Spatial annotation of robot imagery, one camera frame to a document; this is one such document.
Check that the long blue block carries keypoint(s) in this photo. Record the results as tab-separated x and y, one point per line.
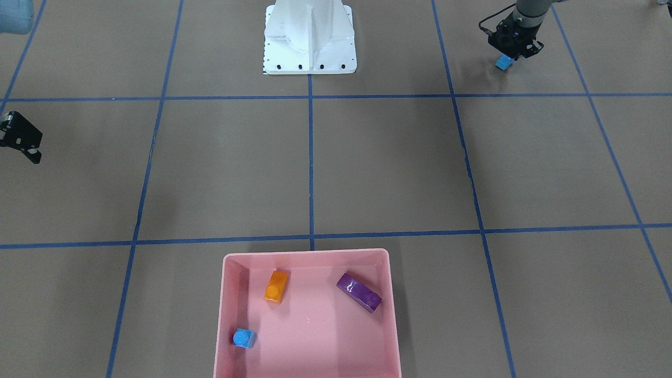
504	62

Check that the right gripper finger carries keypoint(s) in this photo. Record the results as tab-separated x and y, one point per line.
34	155
21	134

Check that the small blue block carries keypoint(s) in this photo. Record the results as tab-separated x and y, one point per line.
244	338

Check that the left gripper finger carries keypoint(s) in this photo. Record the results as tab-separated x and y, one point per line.
527	53
498	41

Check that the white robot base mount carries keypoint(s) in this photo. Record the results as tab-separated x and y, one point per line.
309	38

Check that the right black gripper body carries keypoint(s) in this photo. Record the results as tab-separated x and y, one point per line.
22	135

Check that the pink plastic box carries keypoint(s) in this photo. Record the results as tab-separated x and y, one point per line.
317	330

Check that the orange sloped block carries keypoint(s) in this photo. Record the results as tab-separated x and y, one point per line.
276	287

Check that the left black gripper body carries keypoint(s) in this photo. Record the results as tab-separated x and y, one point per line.
502	31

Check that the purple block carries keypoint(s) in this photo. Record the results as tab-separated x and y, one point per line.
367	298

